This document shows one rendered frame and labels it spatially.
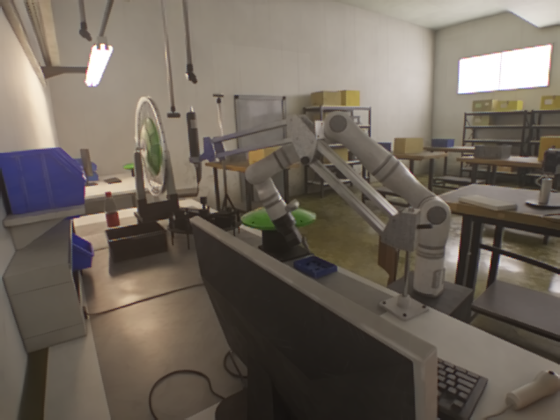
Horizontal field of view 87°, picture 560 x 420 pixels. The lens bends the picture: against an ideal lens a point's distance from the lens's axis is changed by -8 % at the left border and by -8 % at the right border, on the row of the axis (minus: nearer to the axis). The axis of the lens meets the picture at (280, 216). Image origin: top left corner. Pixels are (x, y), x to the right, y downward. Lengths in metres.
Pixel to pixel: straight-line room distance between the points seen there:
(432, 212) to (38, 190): 1.16
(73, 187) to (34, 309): 0.35
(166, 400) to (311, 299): 0.47
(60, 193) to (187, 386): 0.66
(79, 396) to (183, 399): 0.22
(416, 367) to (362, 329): 0.05
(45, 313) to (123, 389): 0.30
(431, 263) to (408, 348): 0.89
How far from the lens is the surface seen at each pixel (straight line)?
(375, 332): 0.27
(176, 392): 0.73
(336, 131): 1.04
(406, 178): 1.08
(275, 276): 0.37
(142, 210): 1.81
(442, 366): 0.76
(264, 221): 1.21
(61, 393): 0.83
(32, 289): 0.93
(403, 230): 0.85
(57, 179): 1.08
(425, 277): 1.15
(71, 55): 5.85
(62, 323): 0.97
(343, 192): 0.89
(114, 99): 5.78
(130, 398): 0.75
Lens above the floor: 1.40
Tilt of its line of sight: 15 degrees down
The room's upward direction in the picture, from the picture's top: 2 degrees counter-clockwise
